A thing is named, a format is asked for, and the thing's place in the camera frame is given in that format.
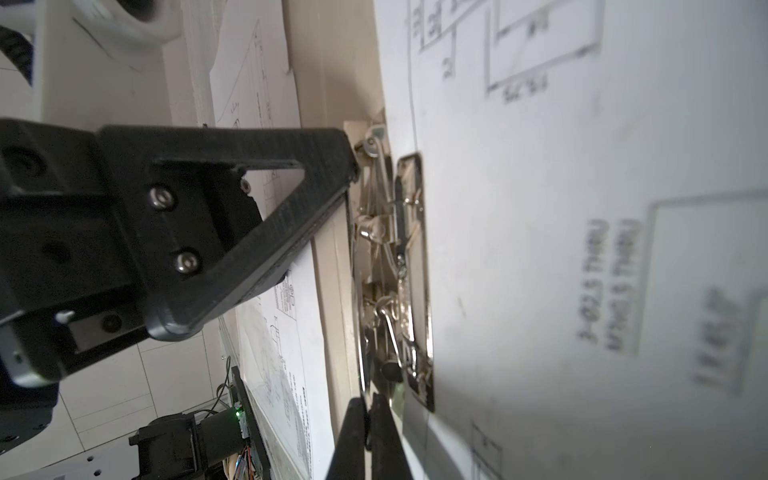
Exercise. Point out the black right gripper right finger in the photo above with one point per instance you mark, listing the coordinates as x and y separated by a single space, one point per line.
387 454

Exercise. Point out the metal folder clip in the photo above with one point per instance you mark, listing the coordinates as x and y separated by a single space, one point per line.
390 271

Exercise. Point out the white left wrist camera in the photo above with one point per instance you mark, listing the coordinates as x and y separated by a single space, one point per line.
97 63

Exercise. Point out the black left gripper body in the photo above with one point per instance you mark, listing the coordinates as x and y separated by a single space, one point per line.
133 232

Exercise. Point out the beige cardboard folder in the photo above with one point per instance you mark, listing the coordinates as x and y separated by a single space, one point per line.
334 56

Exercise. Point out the red-stamped technical drawing sheet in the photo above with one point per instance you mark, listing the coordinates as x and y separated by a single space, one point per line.
595 199

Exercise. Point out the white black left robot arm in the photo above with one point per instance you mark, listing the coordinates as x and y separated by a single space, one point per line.
24 420

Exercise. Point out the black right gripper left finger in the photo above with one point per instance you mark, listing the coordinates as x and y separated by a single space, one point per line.
348 460

